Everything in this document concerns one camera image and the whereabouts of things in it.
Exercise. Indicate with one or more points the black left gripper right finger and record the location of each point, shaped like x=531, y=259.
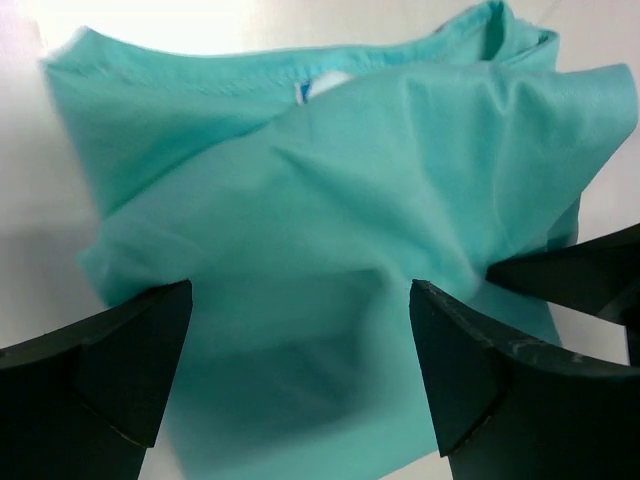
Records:
x=506, y=405

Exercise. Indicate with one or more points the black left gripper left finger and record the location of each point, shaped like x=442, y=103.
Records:
x=86, y=401

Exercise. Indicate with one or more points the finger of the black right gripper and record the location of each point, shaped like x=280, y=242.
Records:
x=599, y=277

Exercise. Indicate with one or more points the teal t shirt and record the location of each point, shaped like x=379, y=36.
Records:
x=301, y=192

